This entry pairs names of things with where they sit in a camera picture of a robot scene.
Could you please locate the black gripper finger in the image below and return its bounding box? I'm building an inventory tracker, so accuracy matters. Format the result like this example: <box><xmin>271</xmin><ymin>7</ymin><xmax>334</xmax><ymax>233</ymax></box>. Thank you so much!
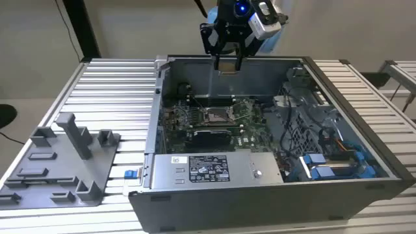
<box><xmin>210</xmin><ymin>40</ymin><xmax>226</xmax><ymax>72</ymax></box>
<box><xmin>234</xmin><ymin>42</ymin><xmax>250</xmax><ymax>72</ymax></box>

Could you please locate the silver CPU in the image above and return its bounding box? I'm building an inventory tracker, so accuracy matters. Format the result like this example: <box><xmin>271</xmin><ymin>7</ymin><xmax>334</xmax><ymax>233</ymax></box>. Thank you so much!
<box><xmin>218</xmin><ymin>61</ymin><xmax>239</xmax><ymax>75</ymax></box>

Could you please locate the RAM slot with white clip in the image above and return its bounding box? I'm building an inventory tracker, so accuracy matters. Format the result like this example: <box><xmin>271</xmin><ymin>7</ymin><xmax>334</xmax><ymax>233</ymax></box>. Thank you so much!
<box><xmin>186</xmin><ymin>94</ymin><xmax>237</xmax><ymax>99</ymax></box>
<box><xmin>186</xmin><ymin>98</ymin><xmax>237</xmax><ymax>102</ymax></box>

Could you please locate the CPU socket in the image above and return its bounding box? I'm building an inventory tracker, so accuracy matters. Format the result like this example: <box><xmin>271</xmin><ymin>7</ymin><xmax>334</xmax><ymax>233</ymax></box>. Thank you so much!
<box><xmin>202</xmin><ymin>106</ymin><xmax>235</xmax><ymax>125</ymax></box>

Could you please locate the black RAM slot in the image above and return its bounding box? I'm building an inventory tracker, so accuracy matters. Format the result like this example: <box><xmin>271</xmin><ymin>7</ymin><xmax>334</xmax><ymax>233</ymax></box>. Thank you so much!
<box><xmin>193</xmin><ymin>125</ymin><xmax>245</xmax><ymax>130</ymax></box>
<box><xmin>193</xmin><ymin>123</ymin><xmax>245</xmax><ymax>127</ymax></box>

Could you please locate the grey plastic drive latch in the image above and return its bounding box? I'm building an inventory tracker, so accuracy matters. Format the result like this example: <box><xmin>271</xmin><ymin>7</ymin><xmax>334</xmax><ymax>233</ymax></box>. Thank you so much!
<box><xmin>286</xmin><ymin>66</ymin><xmax>313</xmax><ymax>86</ymax></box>

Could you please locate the grey metal drive cage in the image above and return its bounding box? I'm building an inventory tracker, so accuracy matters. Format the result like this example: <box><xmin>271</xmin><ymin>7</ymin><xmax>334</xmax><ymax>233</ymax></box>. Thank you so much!
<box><xmin>263</xmin><ymin>95</ymin><xmax>346</xmax><ymax>156</ymax></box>

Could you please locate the green motherboard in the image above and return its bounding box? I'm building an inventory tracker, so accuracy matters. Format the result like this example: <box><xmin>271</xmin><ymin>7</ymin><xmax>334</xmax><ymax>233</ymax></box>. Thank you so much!
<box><xmin>158</xmin><ymin>96</ymin><xmax>283</xmax><ymax>155</ymax></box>

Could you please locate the black graphics card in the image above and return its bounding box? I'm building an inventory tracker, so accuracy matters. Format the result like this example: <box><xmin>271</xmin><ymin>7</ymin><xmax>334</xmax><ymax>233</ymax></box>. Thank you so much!
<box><xmin>185</xmin><ymin>129</ymin><xmax>243</xmax><ymax>149</ymax></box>

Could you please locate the black box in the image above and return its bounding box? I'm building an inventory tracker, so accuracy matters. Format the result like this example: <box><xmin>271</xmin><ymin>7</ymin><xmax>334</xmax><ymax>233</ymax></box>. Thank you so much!
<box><xmin>361</xmin><ymin>72</ymin><xmax>391</xmax><ymax>90</ymax></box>

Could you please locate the silver power supply unit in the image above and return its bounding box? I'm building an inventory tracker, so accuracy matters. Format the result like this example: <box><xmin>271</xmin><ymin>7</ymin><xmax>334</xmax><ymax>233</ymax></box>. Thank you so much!
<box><xmin>150</xmin><ymin>152</ymin><xmax>285</xmax><ymax>190</ymax></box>

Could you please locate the black open PC case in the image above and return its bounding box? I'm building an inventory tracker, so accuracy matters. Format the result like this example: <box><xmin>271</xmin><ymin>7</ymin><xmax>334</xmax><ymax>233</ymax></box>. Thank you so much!
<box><xmin>129</xmin><ymin>54</ymin><xmax>416</xmax><ymax>234</ymax></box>

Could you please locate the black round seat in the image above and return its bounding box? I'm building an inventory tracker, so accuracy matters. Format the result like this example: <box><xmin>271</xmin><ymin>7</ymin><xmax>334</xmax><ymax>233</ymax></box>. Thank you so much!
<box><xmin>0</xmin><ymin>104</ymin><xmax>18</xmax><ymax>129</ymax></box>

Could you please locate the grey parts rack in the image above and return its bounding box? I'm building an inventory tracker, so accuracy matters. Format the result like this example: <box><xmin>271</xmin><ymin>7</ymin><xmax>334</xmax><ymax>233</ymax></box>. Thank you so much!
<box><xmin>0</xmin><ymin>112</ymin><xmax>122</xmax><ymax>211</ymax></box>

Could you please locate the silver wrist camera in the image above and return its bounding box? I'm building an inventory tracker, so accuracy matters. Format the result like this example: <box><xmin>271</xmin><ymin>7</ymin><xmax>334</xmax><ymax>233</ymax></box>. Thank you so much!
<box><xmin>247</xmin><ymin>0</ymin><xmax>290</xmax><ymax>41</ymax></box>

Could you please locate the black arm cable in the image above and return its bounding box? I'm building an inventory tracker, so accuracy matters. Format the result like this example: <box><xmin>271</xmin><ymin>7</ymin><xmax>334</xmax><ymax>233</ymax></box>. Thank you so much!
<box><xmin>194</xmin><ymin>0</ymin><xmax>209</xmax><ymax>19</ymax></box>

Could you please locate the black case cable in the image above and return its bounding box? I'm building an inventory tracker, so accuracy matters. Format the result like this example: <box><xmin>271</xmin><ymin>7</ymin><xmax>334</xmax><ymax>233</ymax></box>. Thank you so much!
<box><xmin>278</xmin><ymin>87</ymin><xmax>295</xmax><ymax>156</ymax></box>

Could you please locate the black upright post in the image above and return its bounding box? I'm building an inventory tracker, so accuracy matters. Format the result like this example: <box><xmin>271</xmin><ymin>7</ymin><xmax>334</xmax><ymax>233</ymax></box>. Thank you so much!
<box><xmin>62</xmin><ymin>0</ymin><xmax>102</xmax><ymax>59</ymax></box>

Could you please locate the thin black wall cable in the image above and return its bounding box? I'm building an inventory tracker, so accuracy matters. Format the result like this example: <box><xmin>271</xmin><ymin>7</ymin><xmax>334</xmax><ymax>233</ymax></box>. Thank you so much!
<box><xmin>55</xmin><ymin>0</ymin><xmax>82</xmax><ymax>63</ymax></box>

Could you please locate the orange yellow wire bundle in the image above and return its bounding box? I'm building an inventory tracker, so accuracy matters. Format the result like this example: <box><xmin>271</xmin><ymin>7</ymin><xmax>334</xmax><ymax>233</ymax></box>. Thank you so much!
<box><xmin>335</xmin><ymin>138</ymin><xmax>358</xmax><ymax>153</ymax></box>

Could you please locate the aluminium side table frame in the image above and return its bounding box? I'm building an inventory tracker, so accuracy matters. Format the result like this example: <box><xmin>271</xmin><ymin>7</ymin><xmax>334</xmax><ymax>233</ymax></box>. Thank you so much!
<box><xmin>379</xmin><ymin>59</ymin><xmax>416</xmax><ymax>98</ymax></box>

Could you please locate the black floor cable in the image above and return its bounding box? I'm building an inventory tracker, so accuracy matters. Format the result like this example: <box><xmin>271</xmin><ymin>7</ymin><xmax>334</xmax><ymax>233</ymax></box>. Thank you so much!
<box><xmin>0</xmin><ymin>131</ymin><xmax>27</xmax><ymax>145</ymax></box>

